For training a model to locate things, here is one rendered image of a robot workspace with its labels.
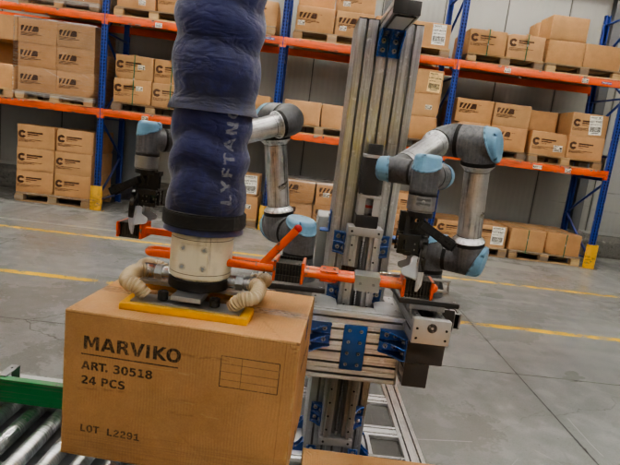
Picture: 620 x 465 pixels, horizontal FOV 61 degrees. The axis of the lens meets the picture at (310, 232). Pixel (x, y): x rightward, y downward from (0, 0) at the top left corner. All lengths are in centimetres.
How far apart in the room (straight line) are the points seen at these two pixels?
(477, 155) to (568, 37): 782
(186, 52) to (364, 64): 90
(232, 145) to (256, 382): 60
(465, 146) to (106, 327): 123
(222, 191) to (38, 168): 824
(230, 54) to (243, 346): 71
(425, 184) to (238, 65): 56
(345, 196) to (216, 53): 95
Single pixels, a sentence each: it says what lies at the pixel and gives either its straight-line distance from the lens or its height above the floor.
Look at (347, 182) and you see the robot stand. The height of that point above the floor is 141.
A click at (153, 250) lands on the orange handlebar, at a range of 152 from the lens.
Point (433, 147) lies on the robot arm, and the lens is 176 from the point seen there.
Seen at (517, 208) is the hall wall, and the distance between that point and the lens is 1071.
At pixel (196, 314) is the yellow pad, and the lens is 140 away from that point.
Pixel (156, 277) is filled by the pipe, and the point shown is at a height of 113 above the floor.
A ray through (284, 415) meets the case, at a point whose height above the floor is 88.
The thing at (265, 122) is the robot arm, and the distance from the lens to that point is 181.
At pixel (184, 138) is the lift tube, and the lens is 139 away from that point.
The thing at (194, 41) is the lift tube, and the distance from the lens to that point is 140.
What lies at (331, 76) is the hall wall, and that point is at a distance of 991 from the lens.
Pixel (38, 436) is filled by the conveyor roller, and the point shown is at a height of 55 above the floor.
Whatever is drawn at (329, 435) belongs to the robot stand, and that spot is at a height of 36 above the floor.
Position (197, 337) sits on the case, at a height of 105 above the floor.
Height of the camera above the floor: 157
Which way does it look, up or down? 10 degrees down
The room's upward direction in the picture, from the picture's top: 7 degrees clockwise
